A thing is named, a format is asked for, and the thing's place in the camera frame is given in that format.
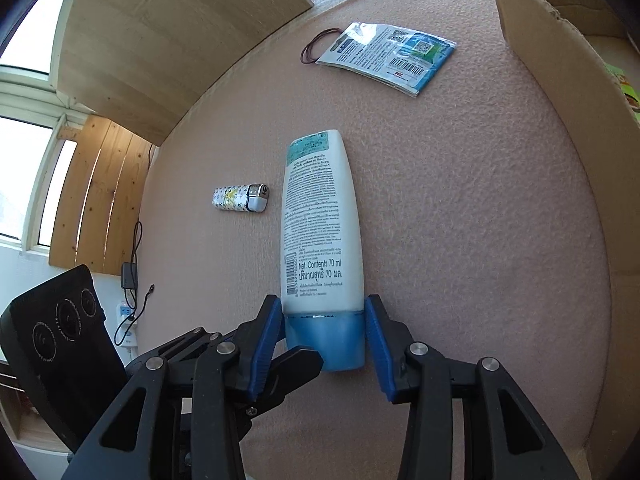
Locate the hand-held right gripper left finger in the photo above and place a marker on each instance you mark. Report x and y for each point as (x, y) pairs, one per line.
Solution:
(262, 350)

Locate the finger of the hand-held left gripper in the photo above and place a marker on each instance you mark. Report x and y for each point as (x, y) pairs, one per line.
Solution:
(185, 342)
(300, 367)

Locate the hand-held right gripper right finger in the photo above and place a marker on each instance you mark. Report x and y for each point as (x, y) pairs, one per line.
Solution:
(382, 352)

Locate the white lotion tube blue cap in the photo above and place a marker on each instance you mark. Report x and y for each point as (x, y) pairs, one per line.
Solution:
(320, 220)

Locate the cardboard box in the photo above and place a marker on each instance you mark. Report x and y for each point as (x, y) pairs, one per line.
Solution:
(560, 85)

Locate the black power adapter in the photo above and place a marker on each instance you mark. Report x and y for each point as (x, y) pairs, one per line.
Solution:
(130, 276)

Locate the wooden slat panel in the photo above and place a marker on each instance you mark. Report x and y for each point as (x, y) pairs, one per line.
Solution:
(95, 195)

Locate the white patterned lighter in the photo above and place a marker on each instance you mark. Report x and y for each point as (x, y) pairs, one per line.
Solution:
(240, 197)

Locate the light wooden board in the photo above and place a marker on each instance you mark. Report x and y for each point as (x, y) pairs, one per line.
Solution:
(165, 45)

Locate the clear plastic toothbrush packet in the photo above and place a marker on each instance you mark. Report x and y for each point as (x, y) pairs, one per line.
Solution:
(390, 50)

